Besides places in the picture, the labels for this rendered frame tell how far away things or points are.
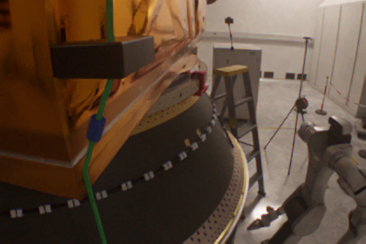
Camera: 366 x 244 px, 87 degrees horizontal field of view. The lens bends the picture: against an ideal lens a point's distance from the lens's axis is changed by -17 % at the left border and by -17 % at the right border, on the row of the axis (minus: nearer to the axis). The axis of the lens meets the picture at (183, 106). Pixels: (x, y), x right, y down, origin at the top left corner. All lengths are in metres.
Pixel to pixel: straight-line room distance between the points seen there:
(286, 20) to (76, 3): 8.63
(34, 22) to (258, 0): 8.45
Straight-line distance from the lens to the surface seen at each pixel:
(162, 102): 0.75
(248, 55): 4.47
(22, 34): 0.23
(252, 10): 8.51
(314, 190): 1.28
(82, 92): 0.25
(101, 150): 0.31
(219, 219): 0.99
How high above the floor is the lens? 1.94
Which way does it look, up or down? 20 degrees down
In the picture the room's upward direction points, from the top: straight up
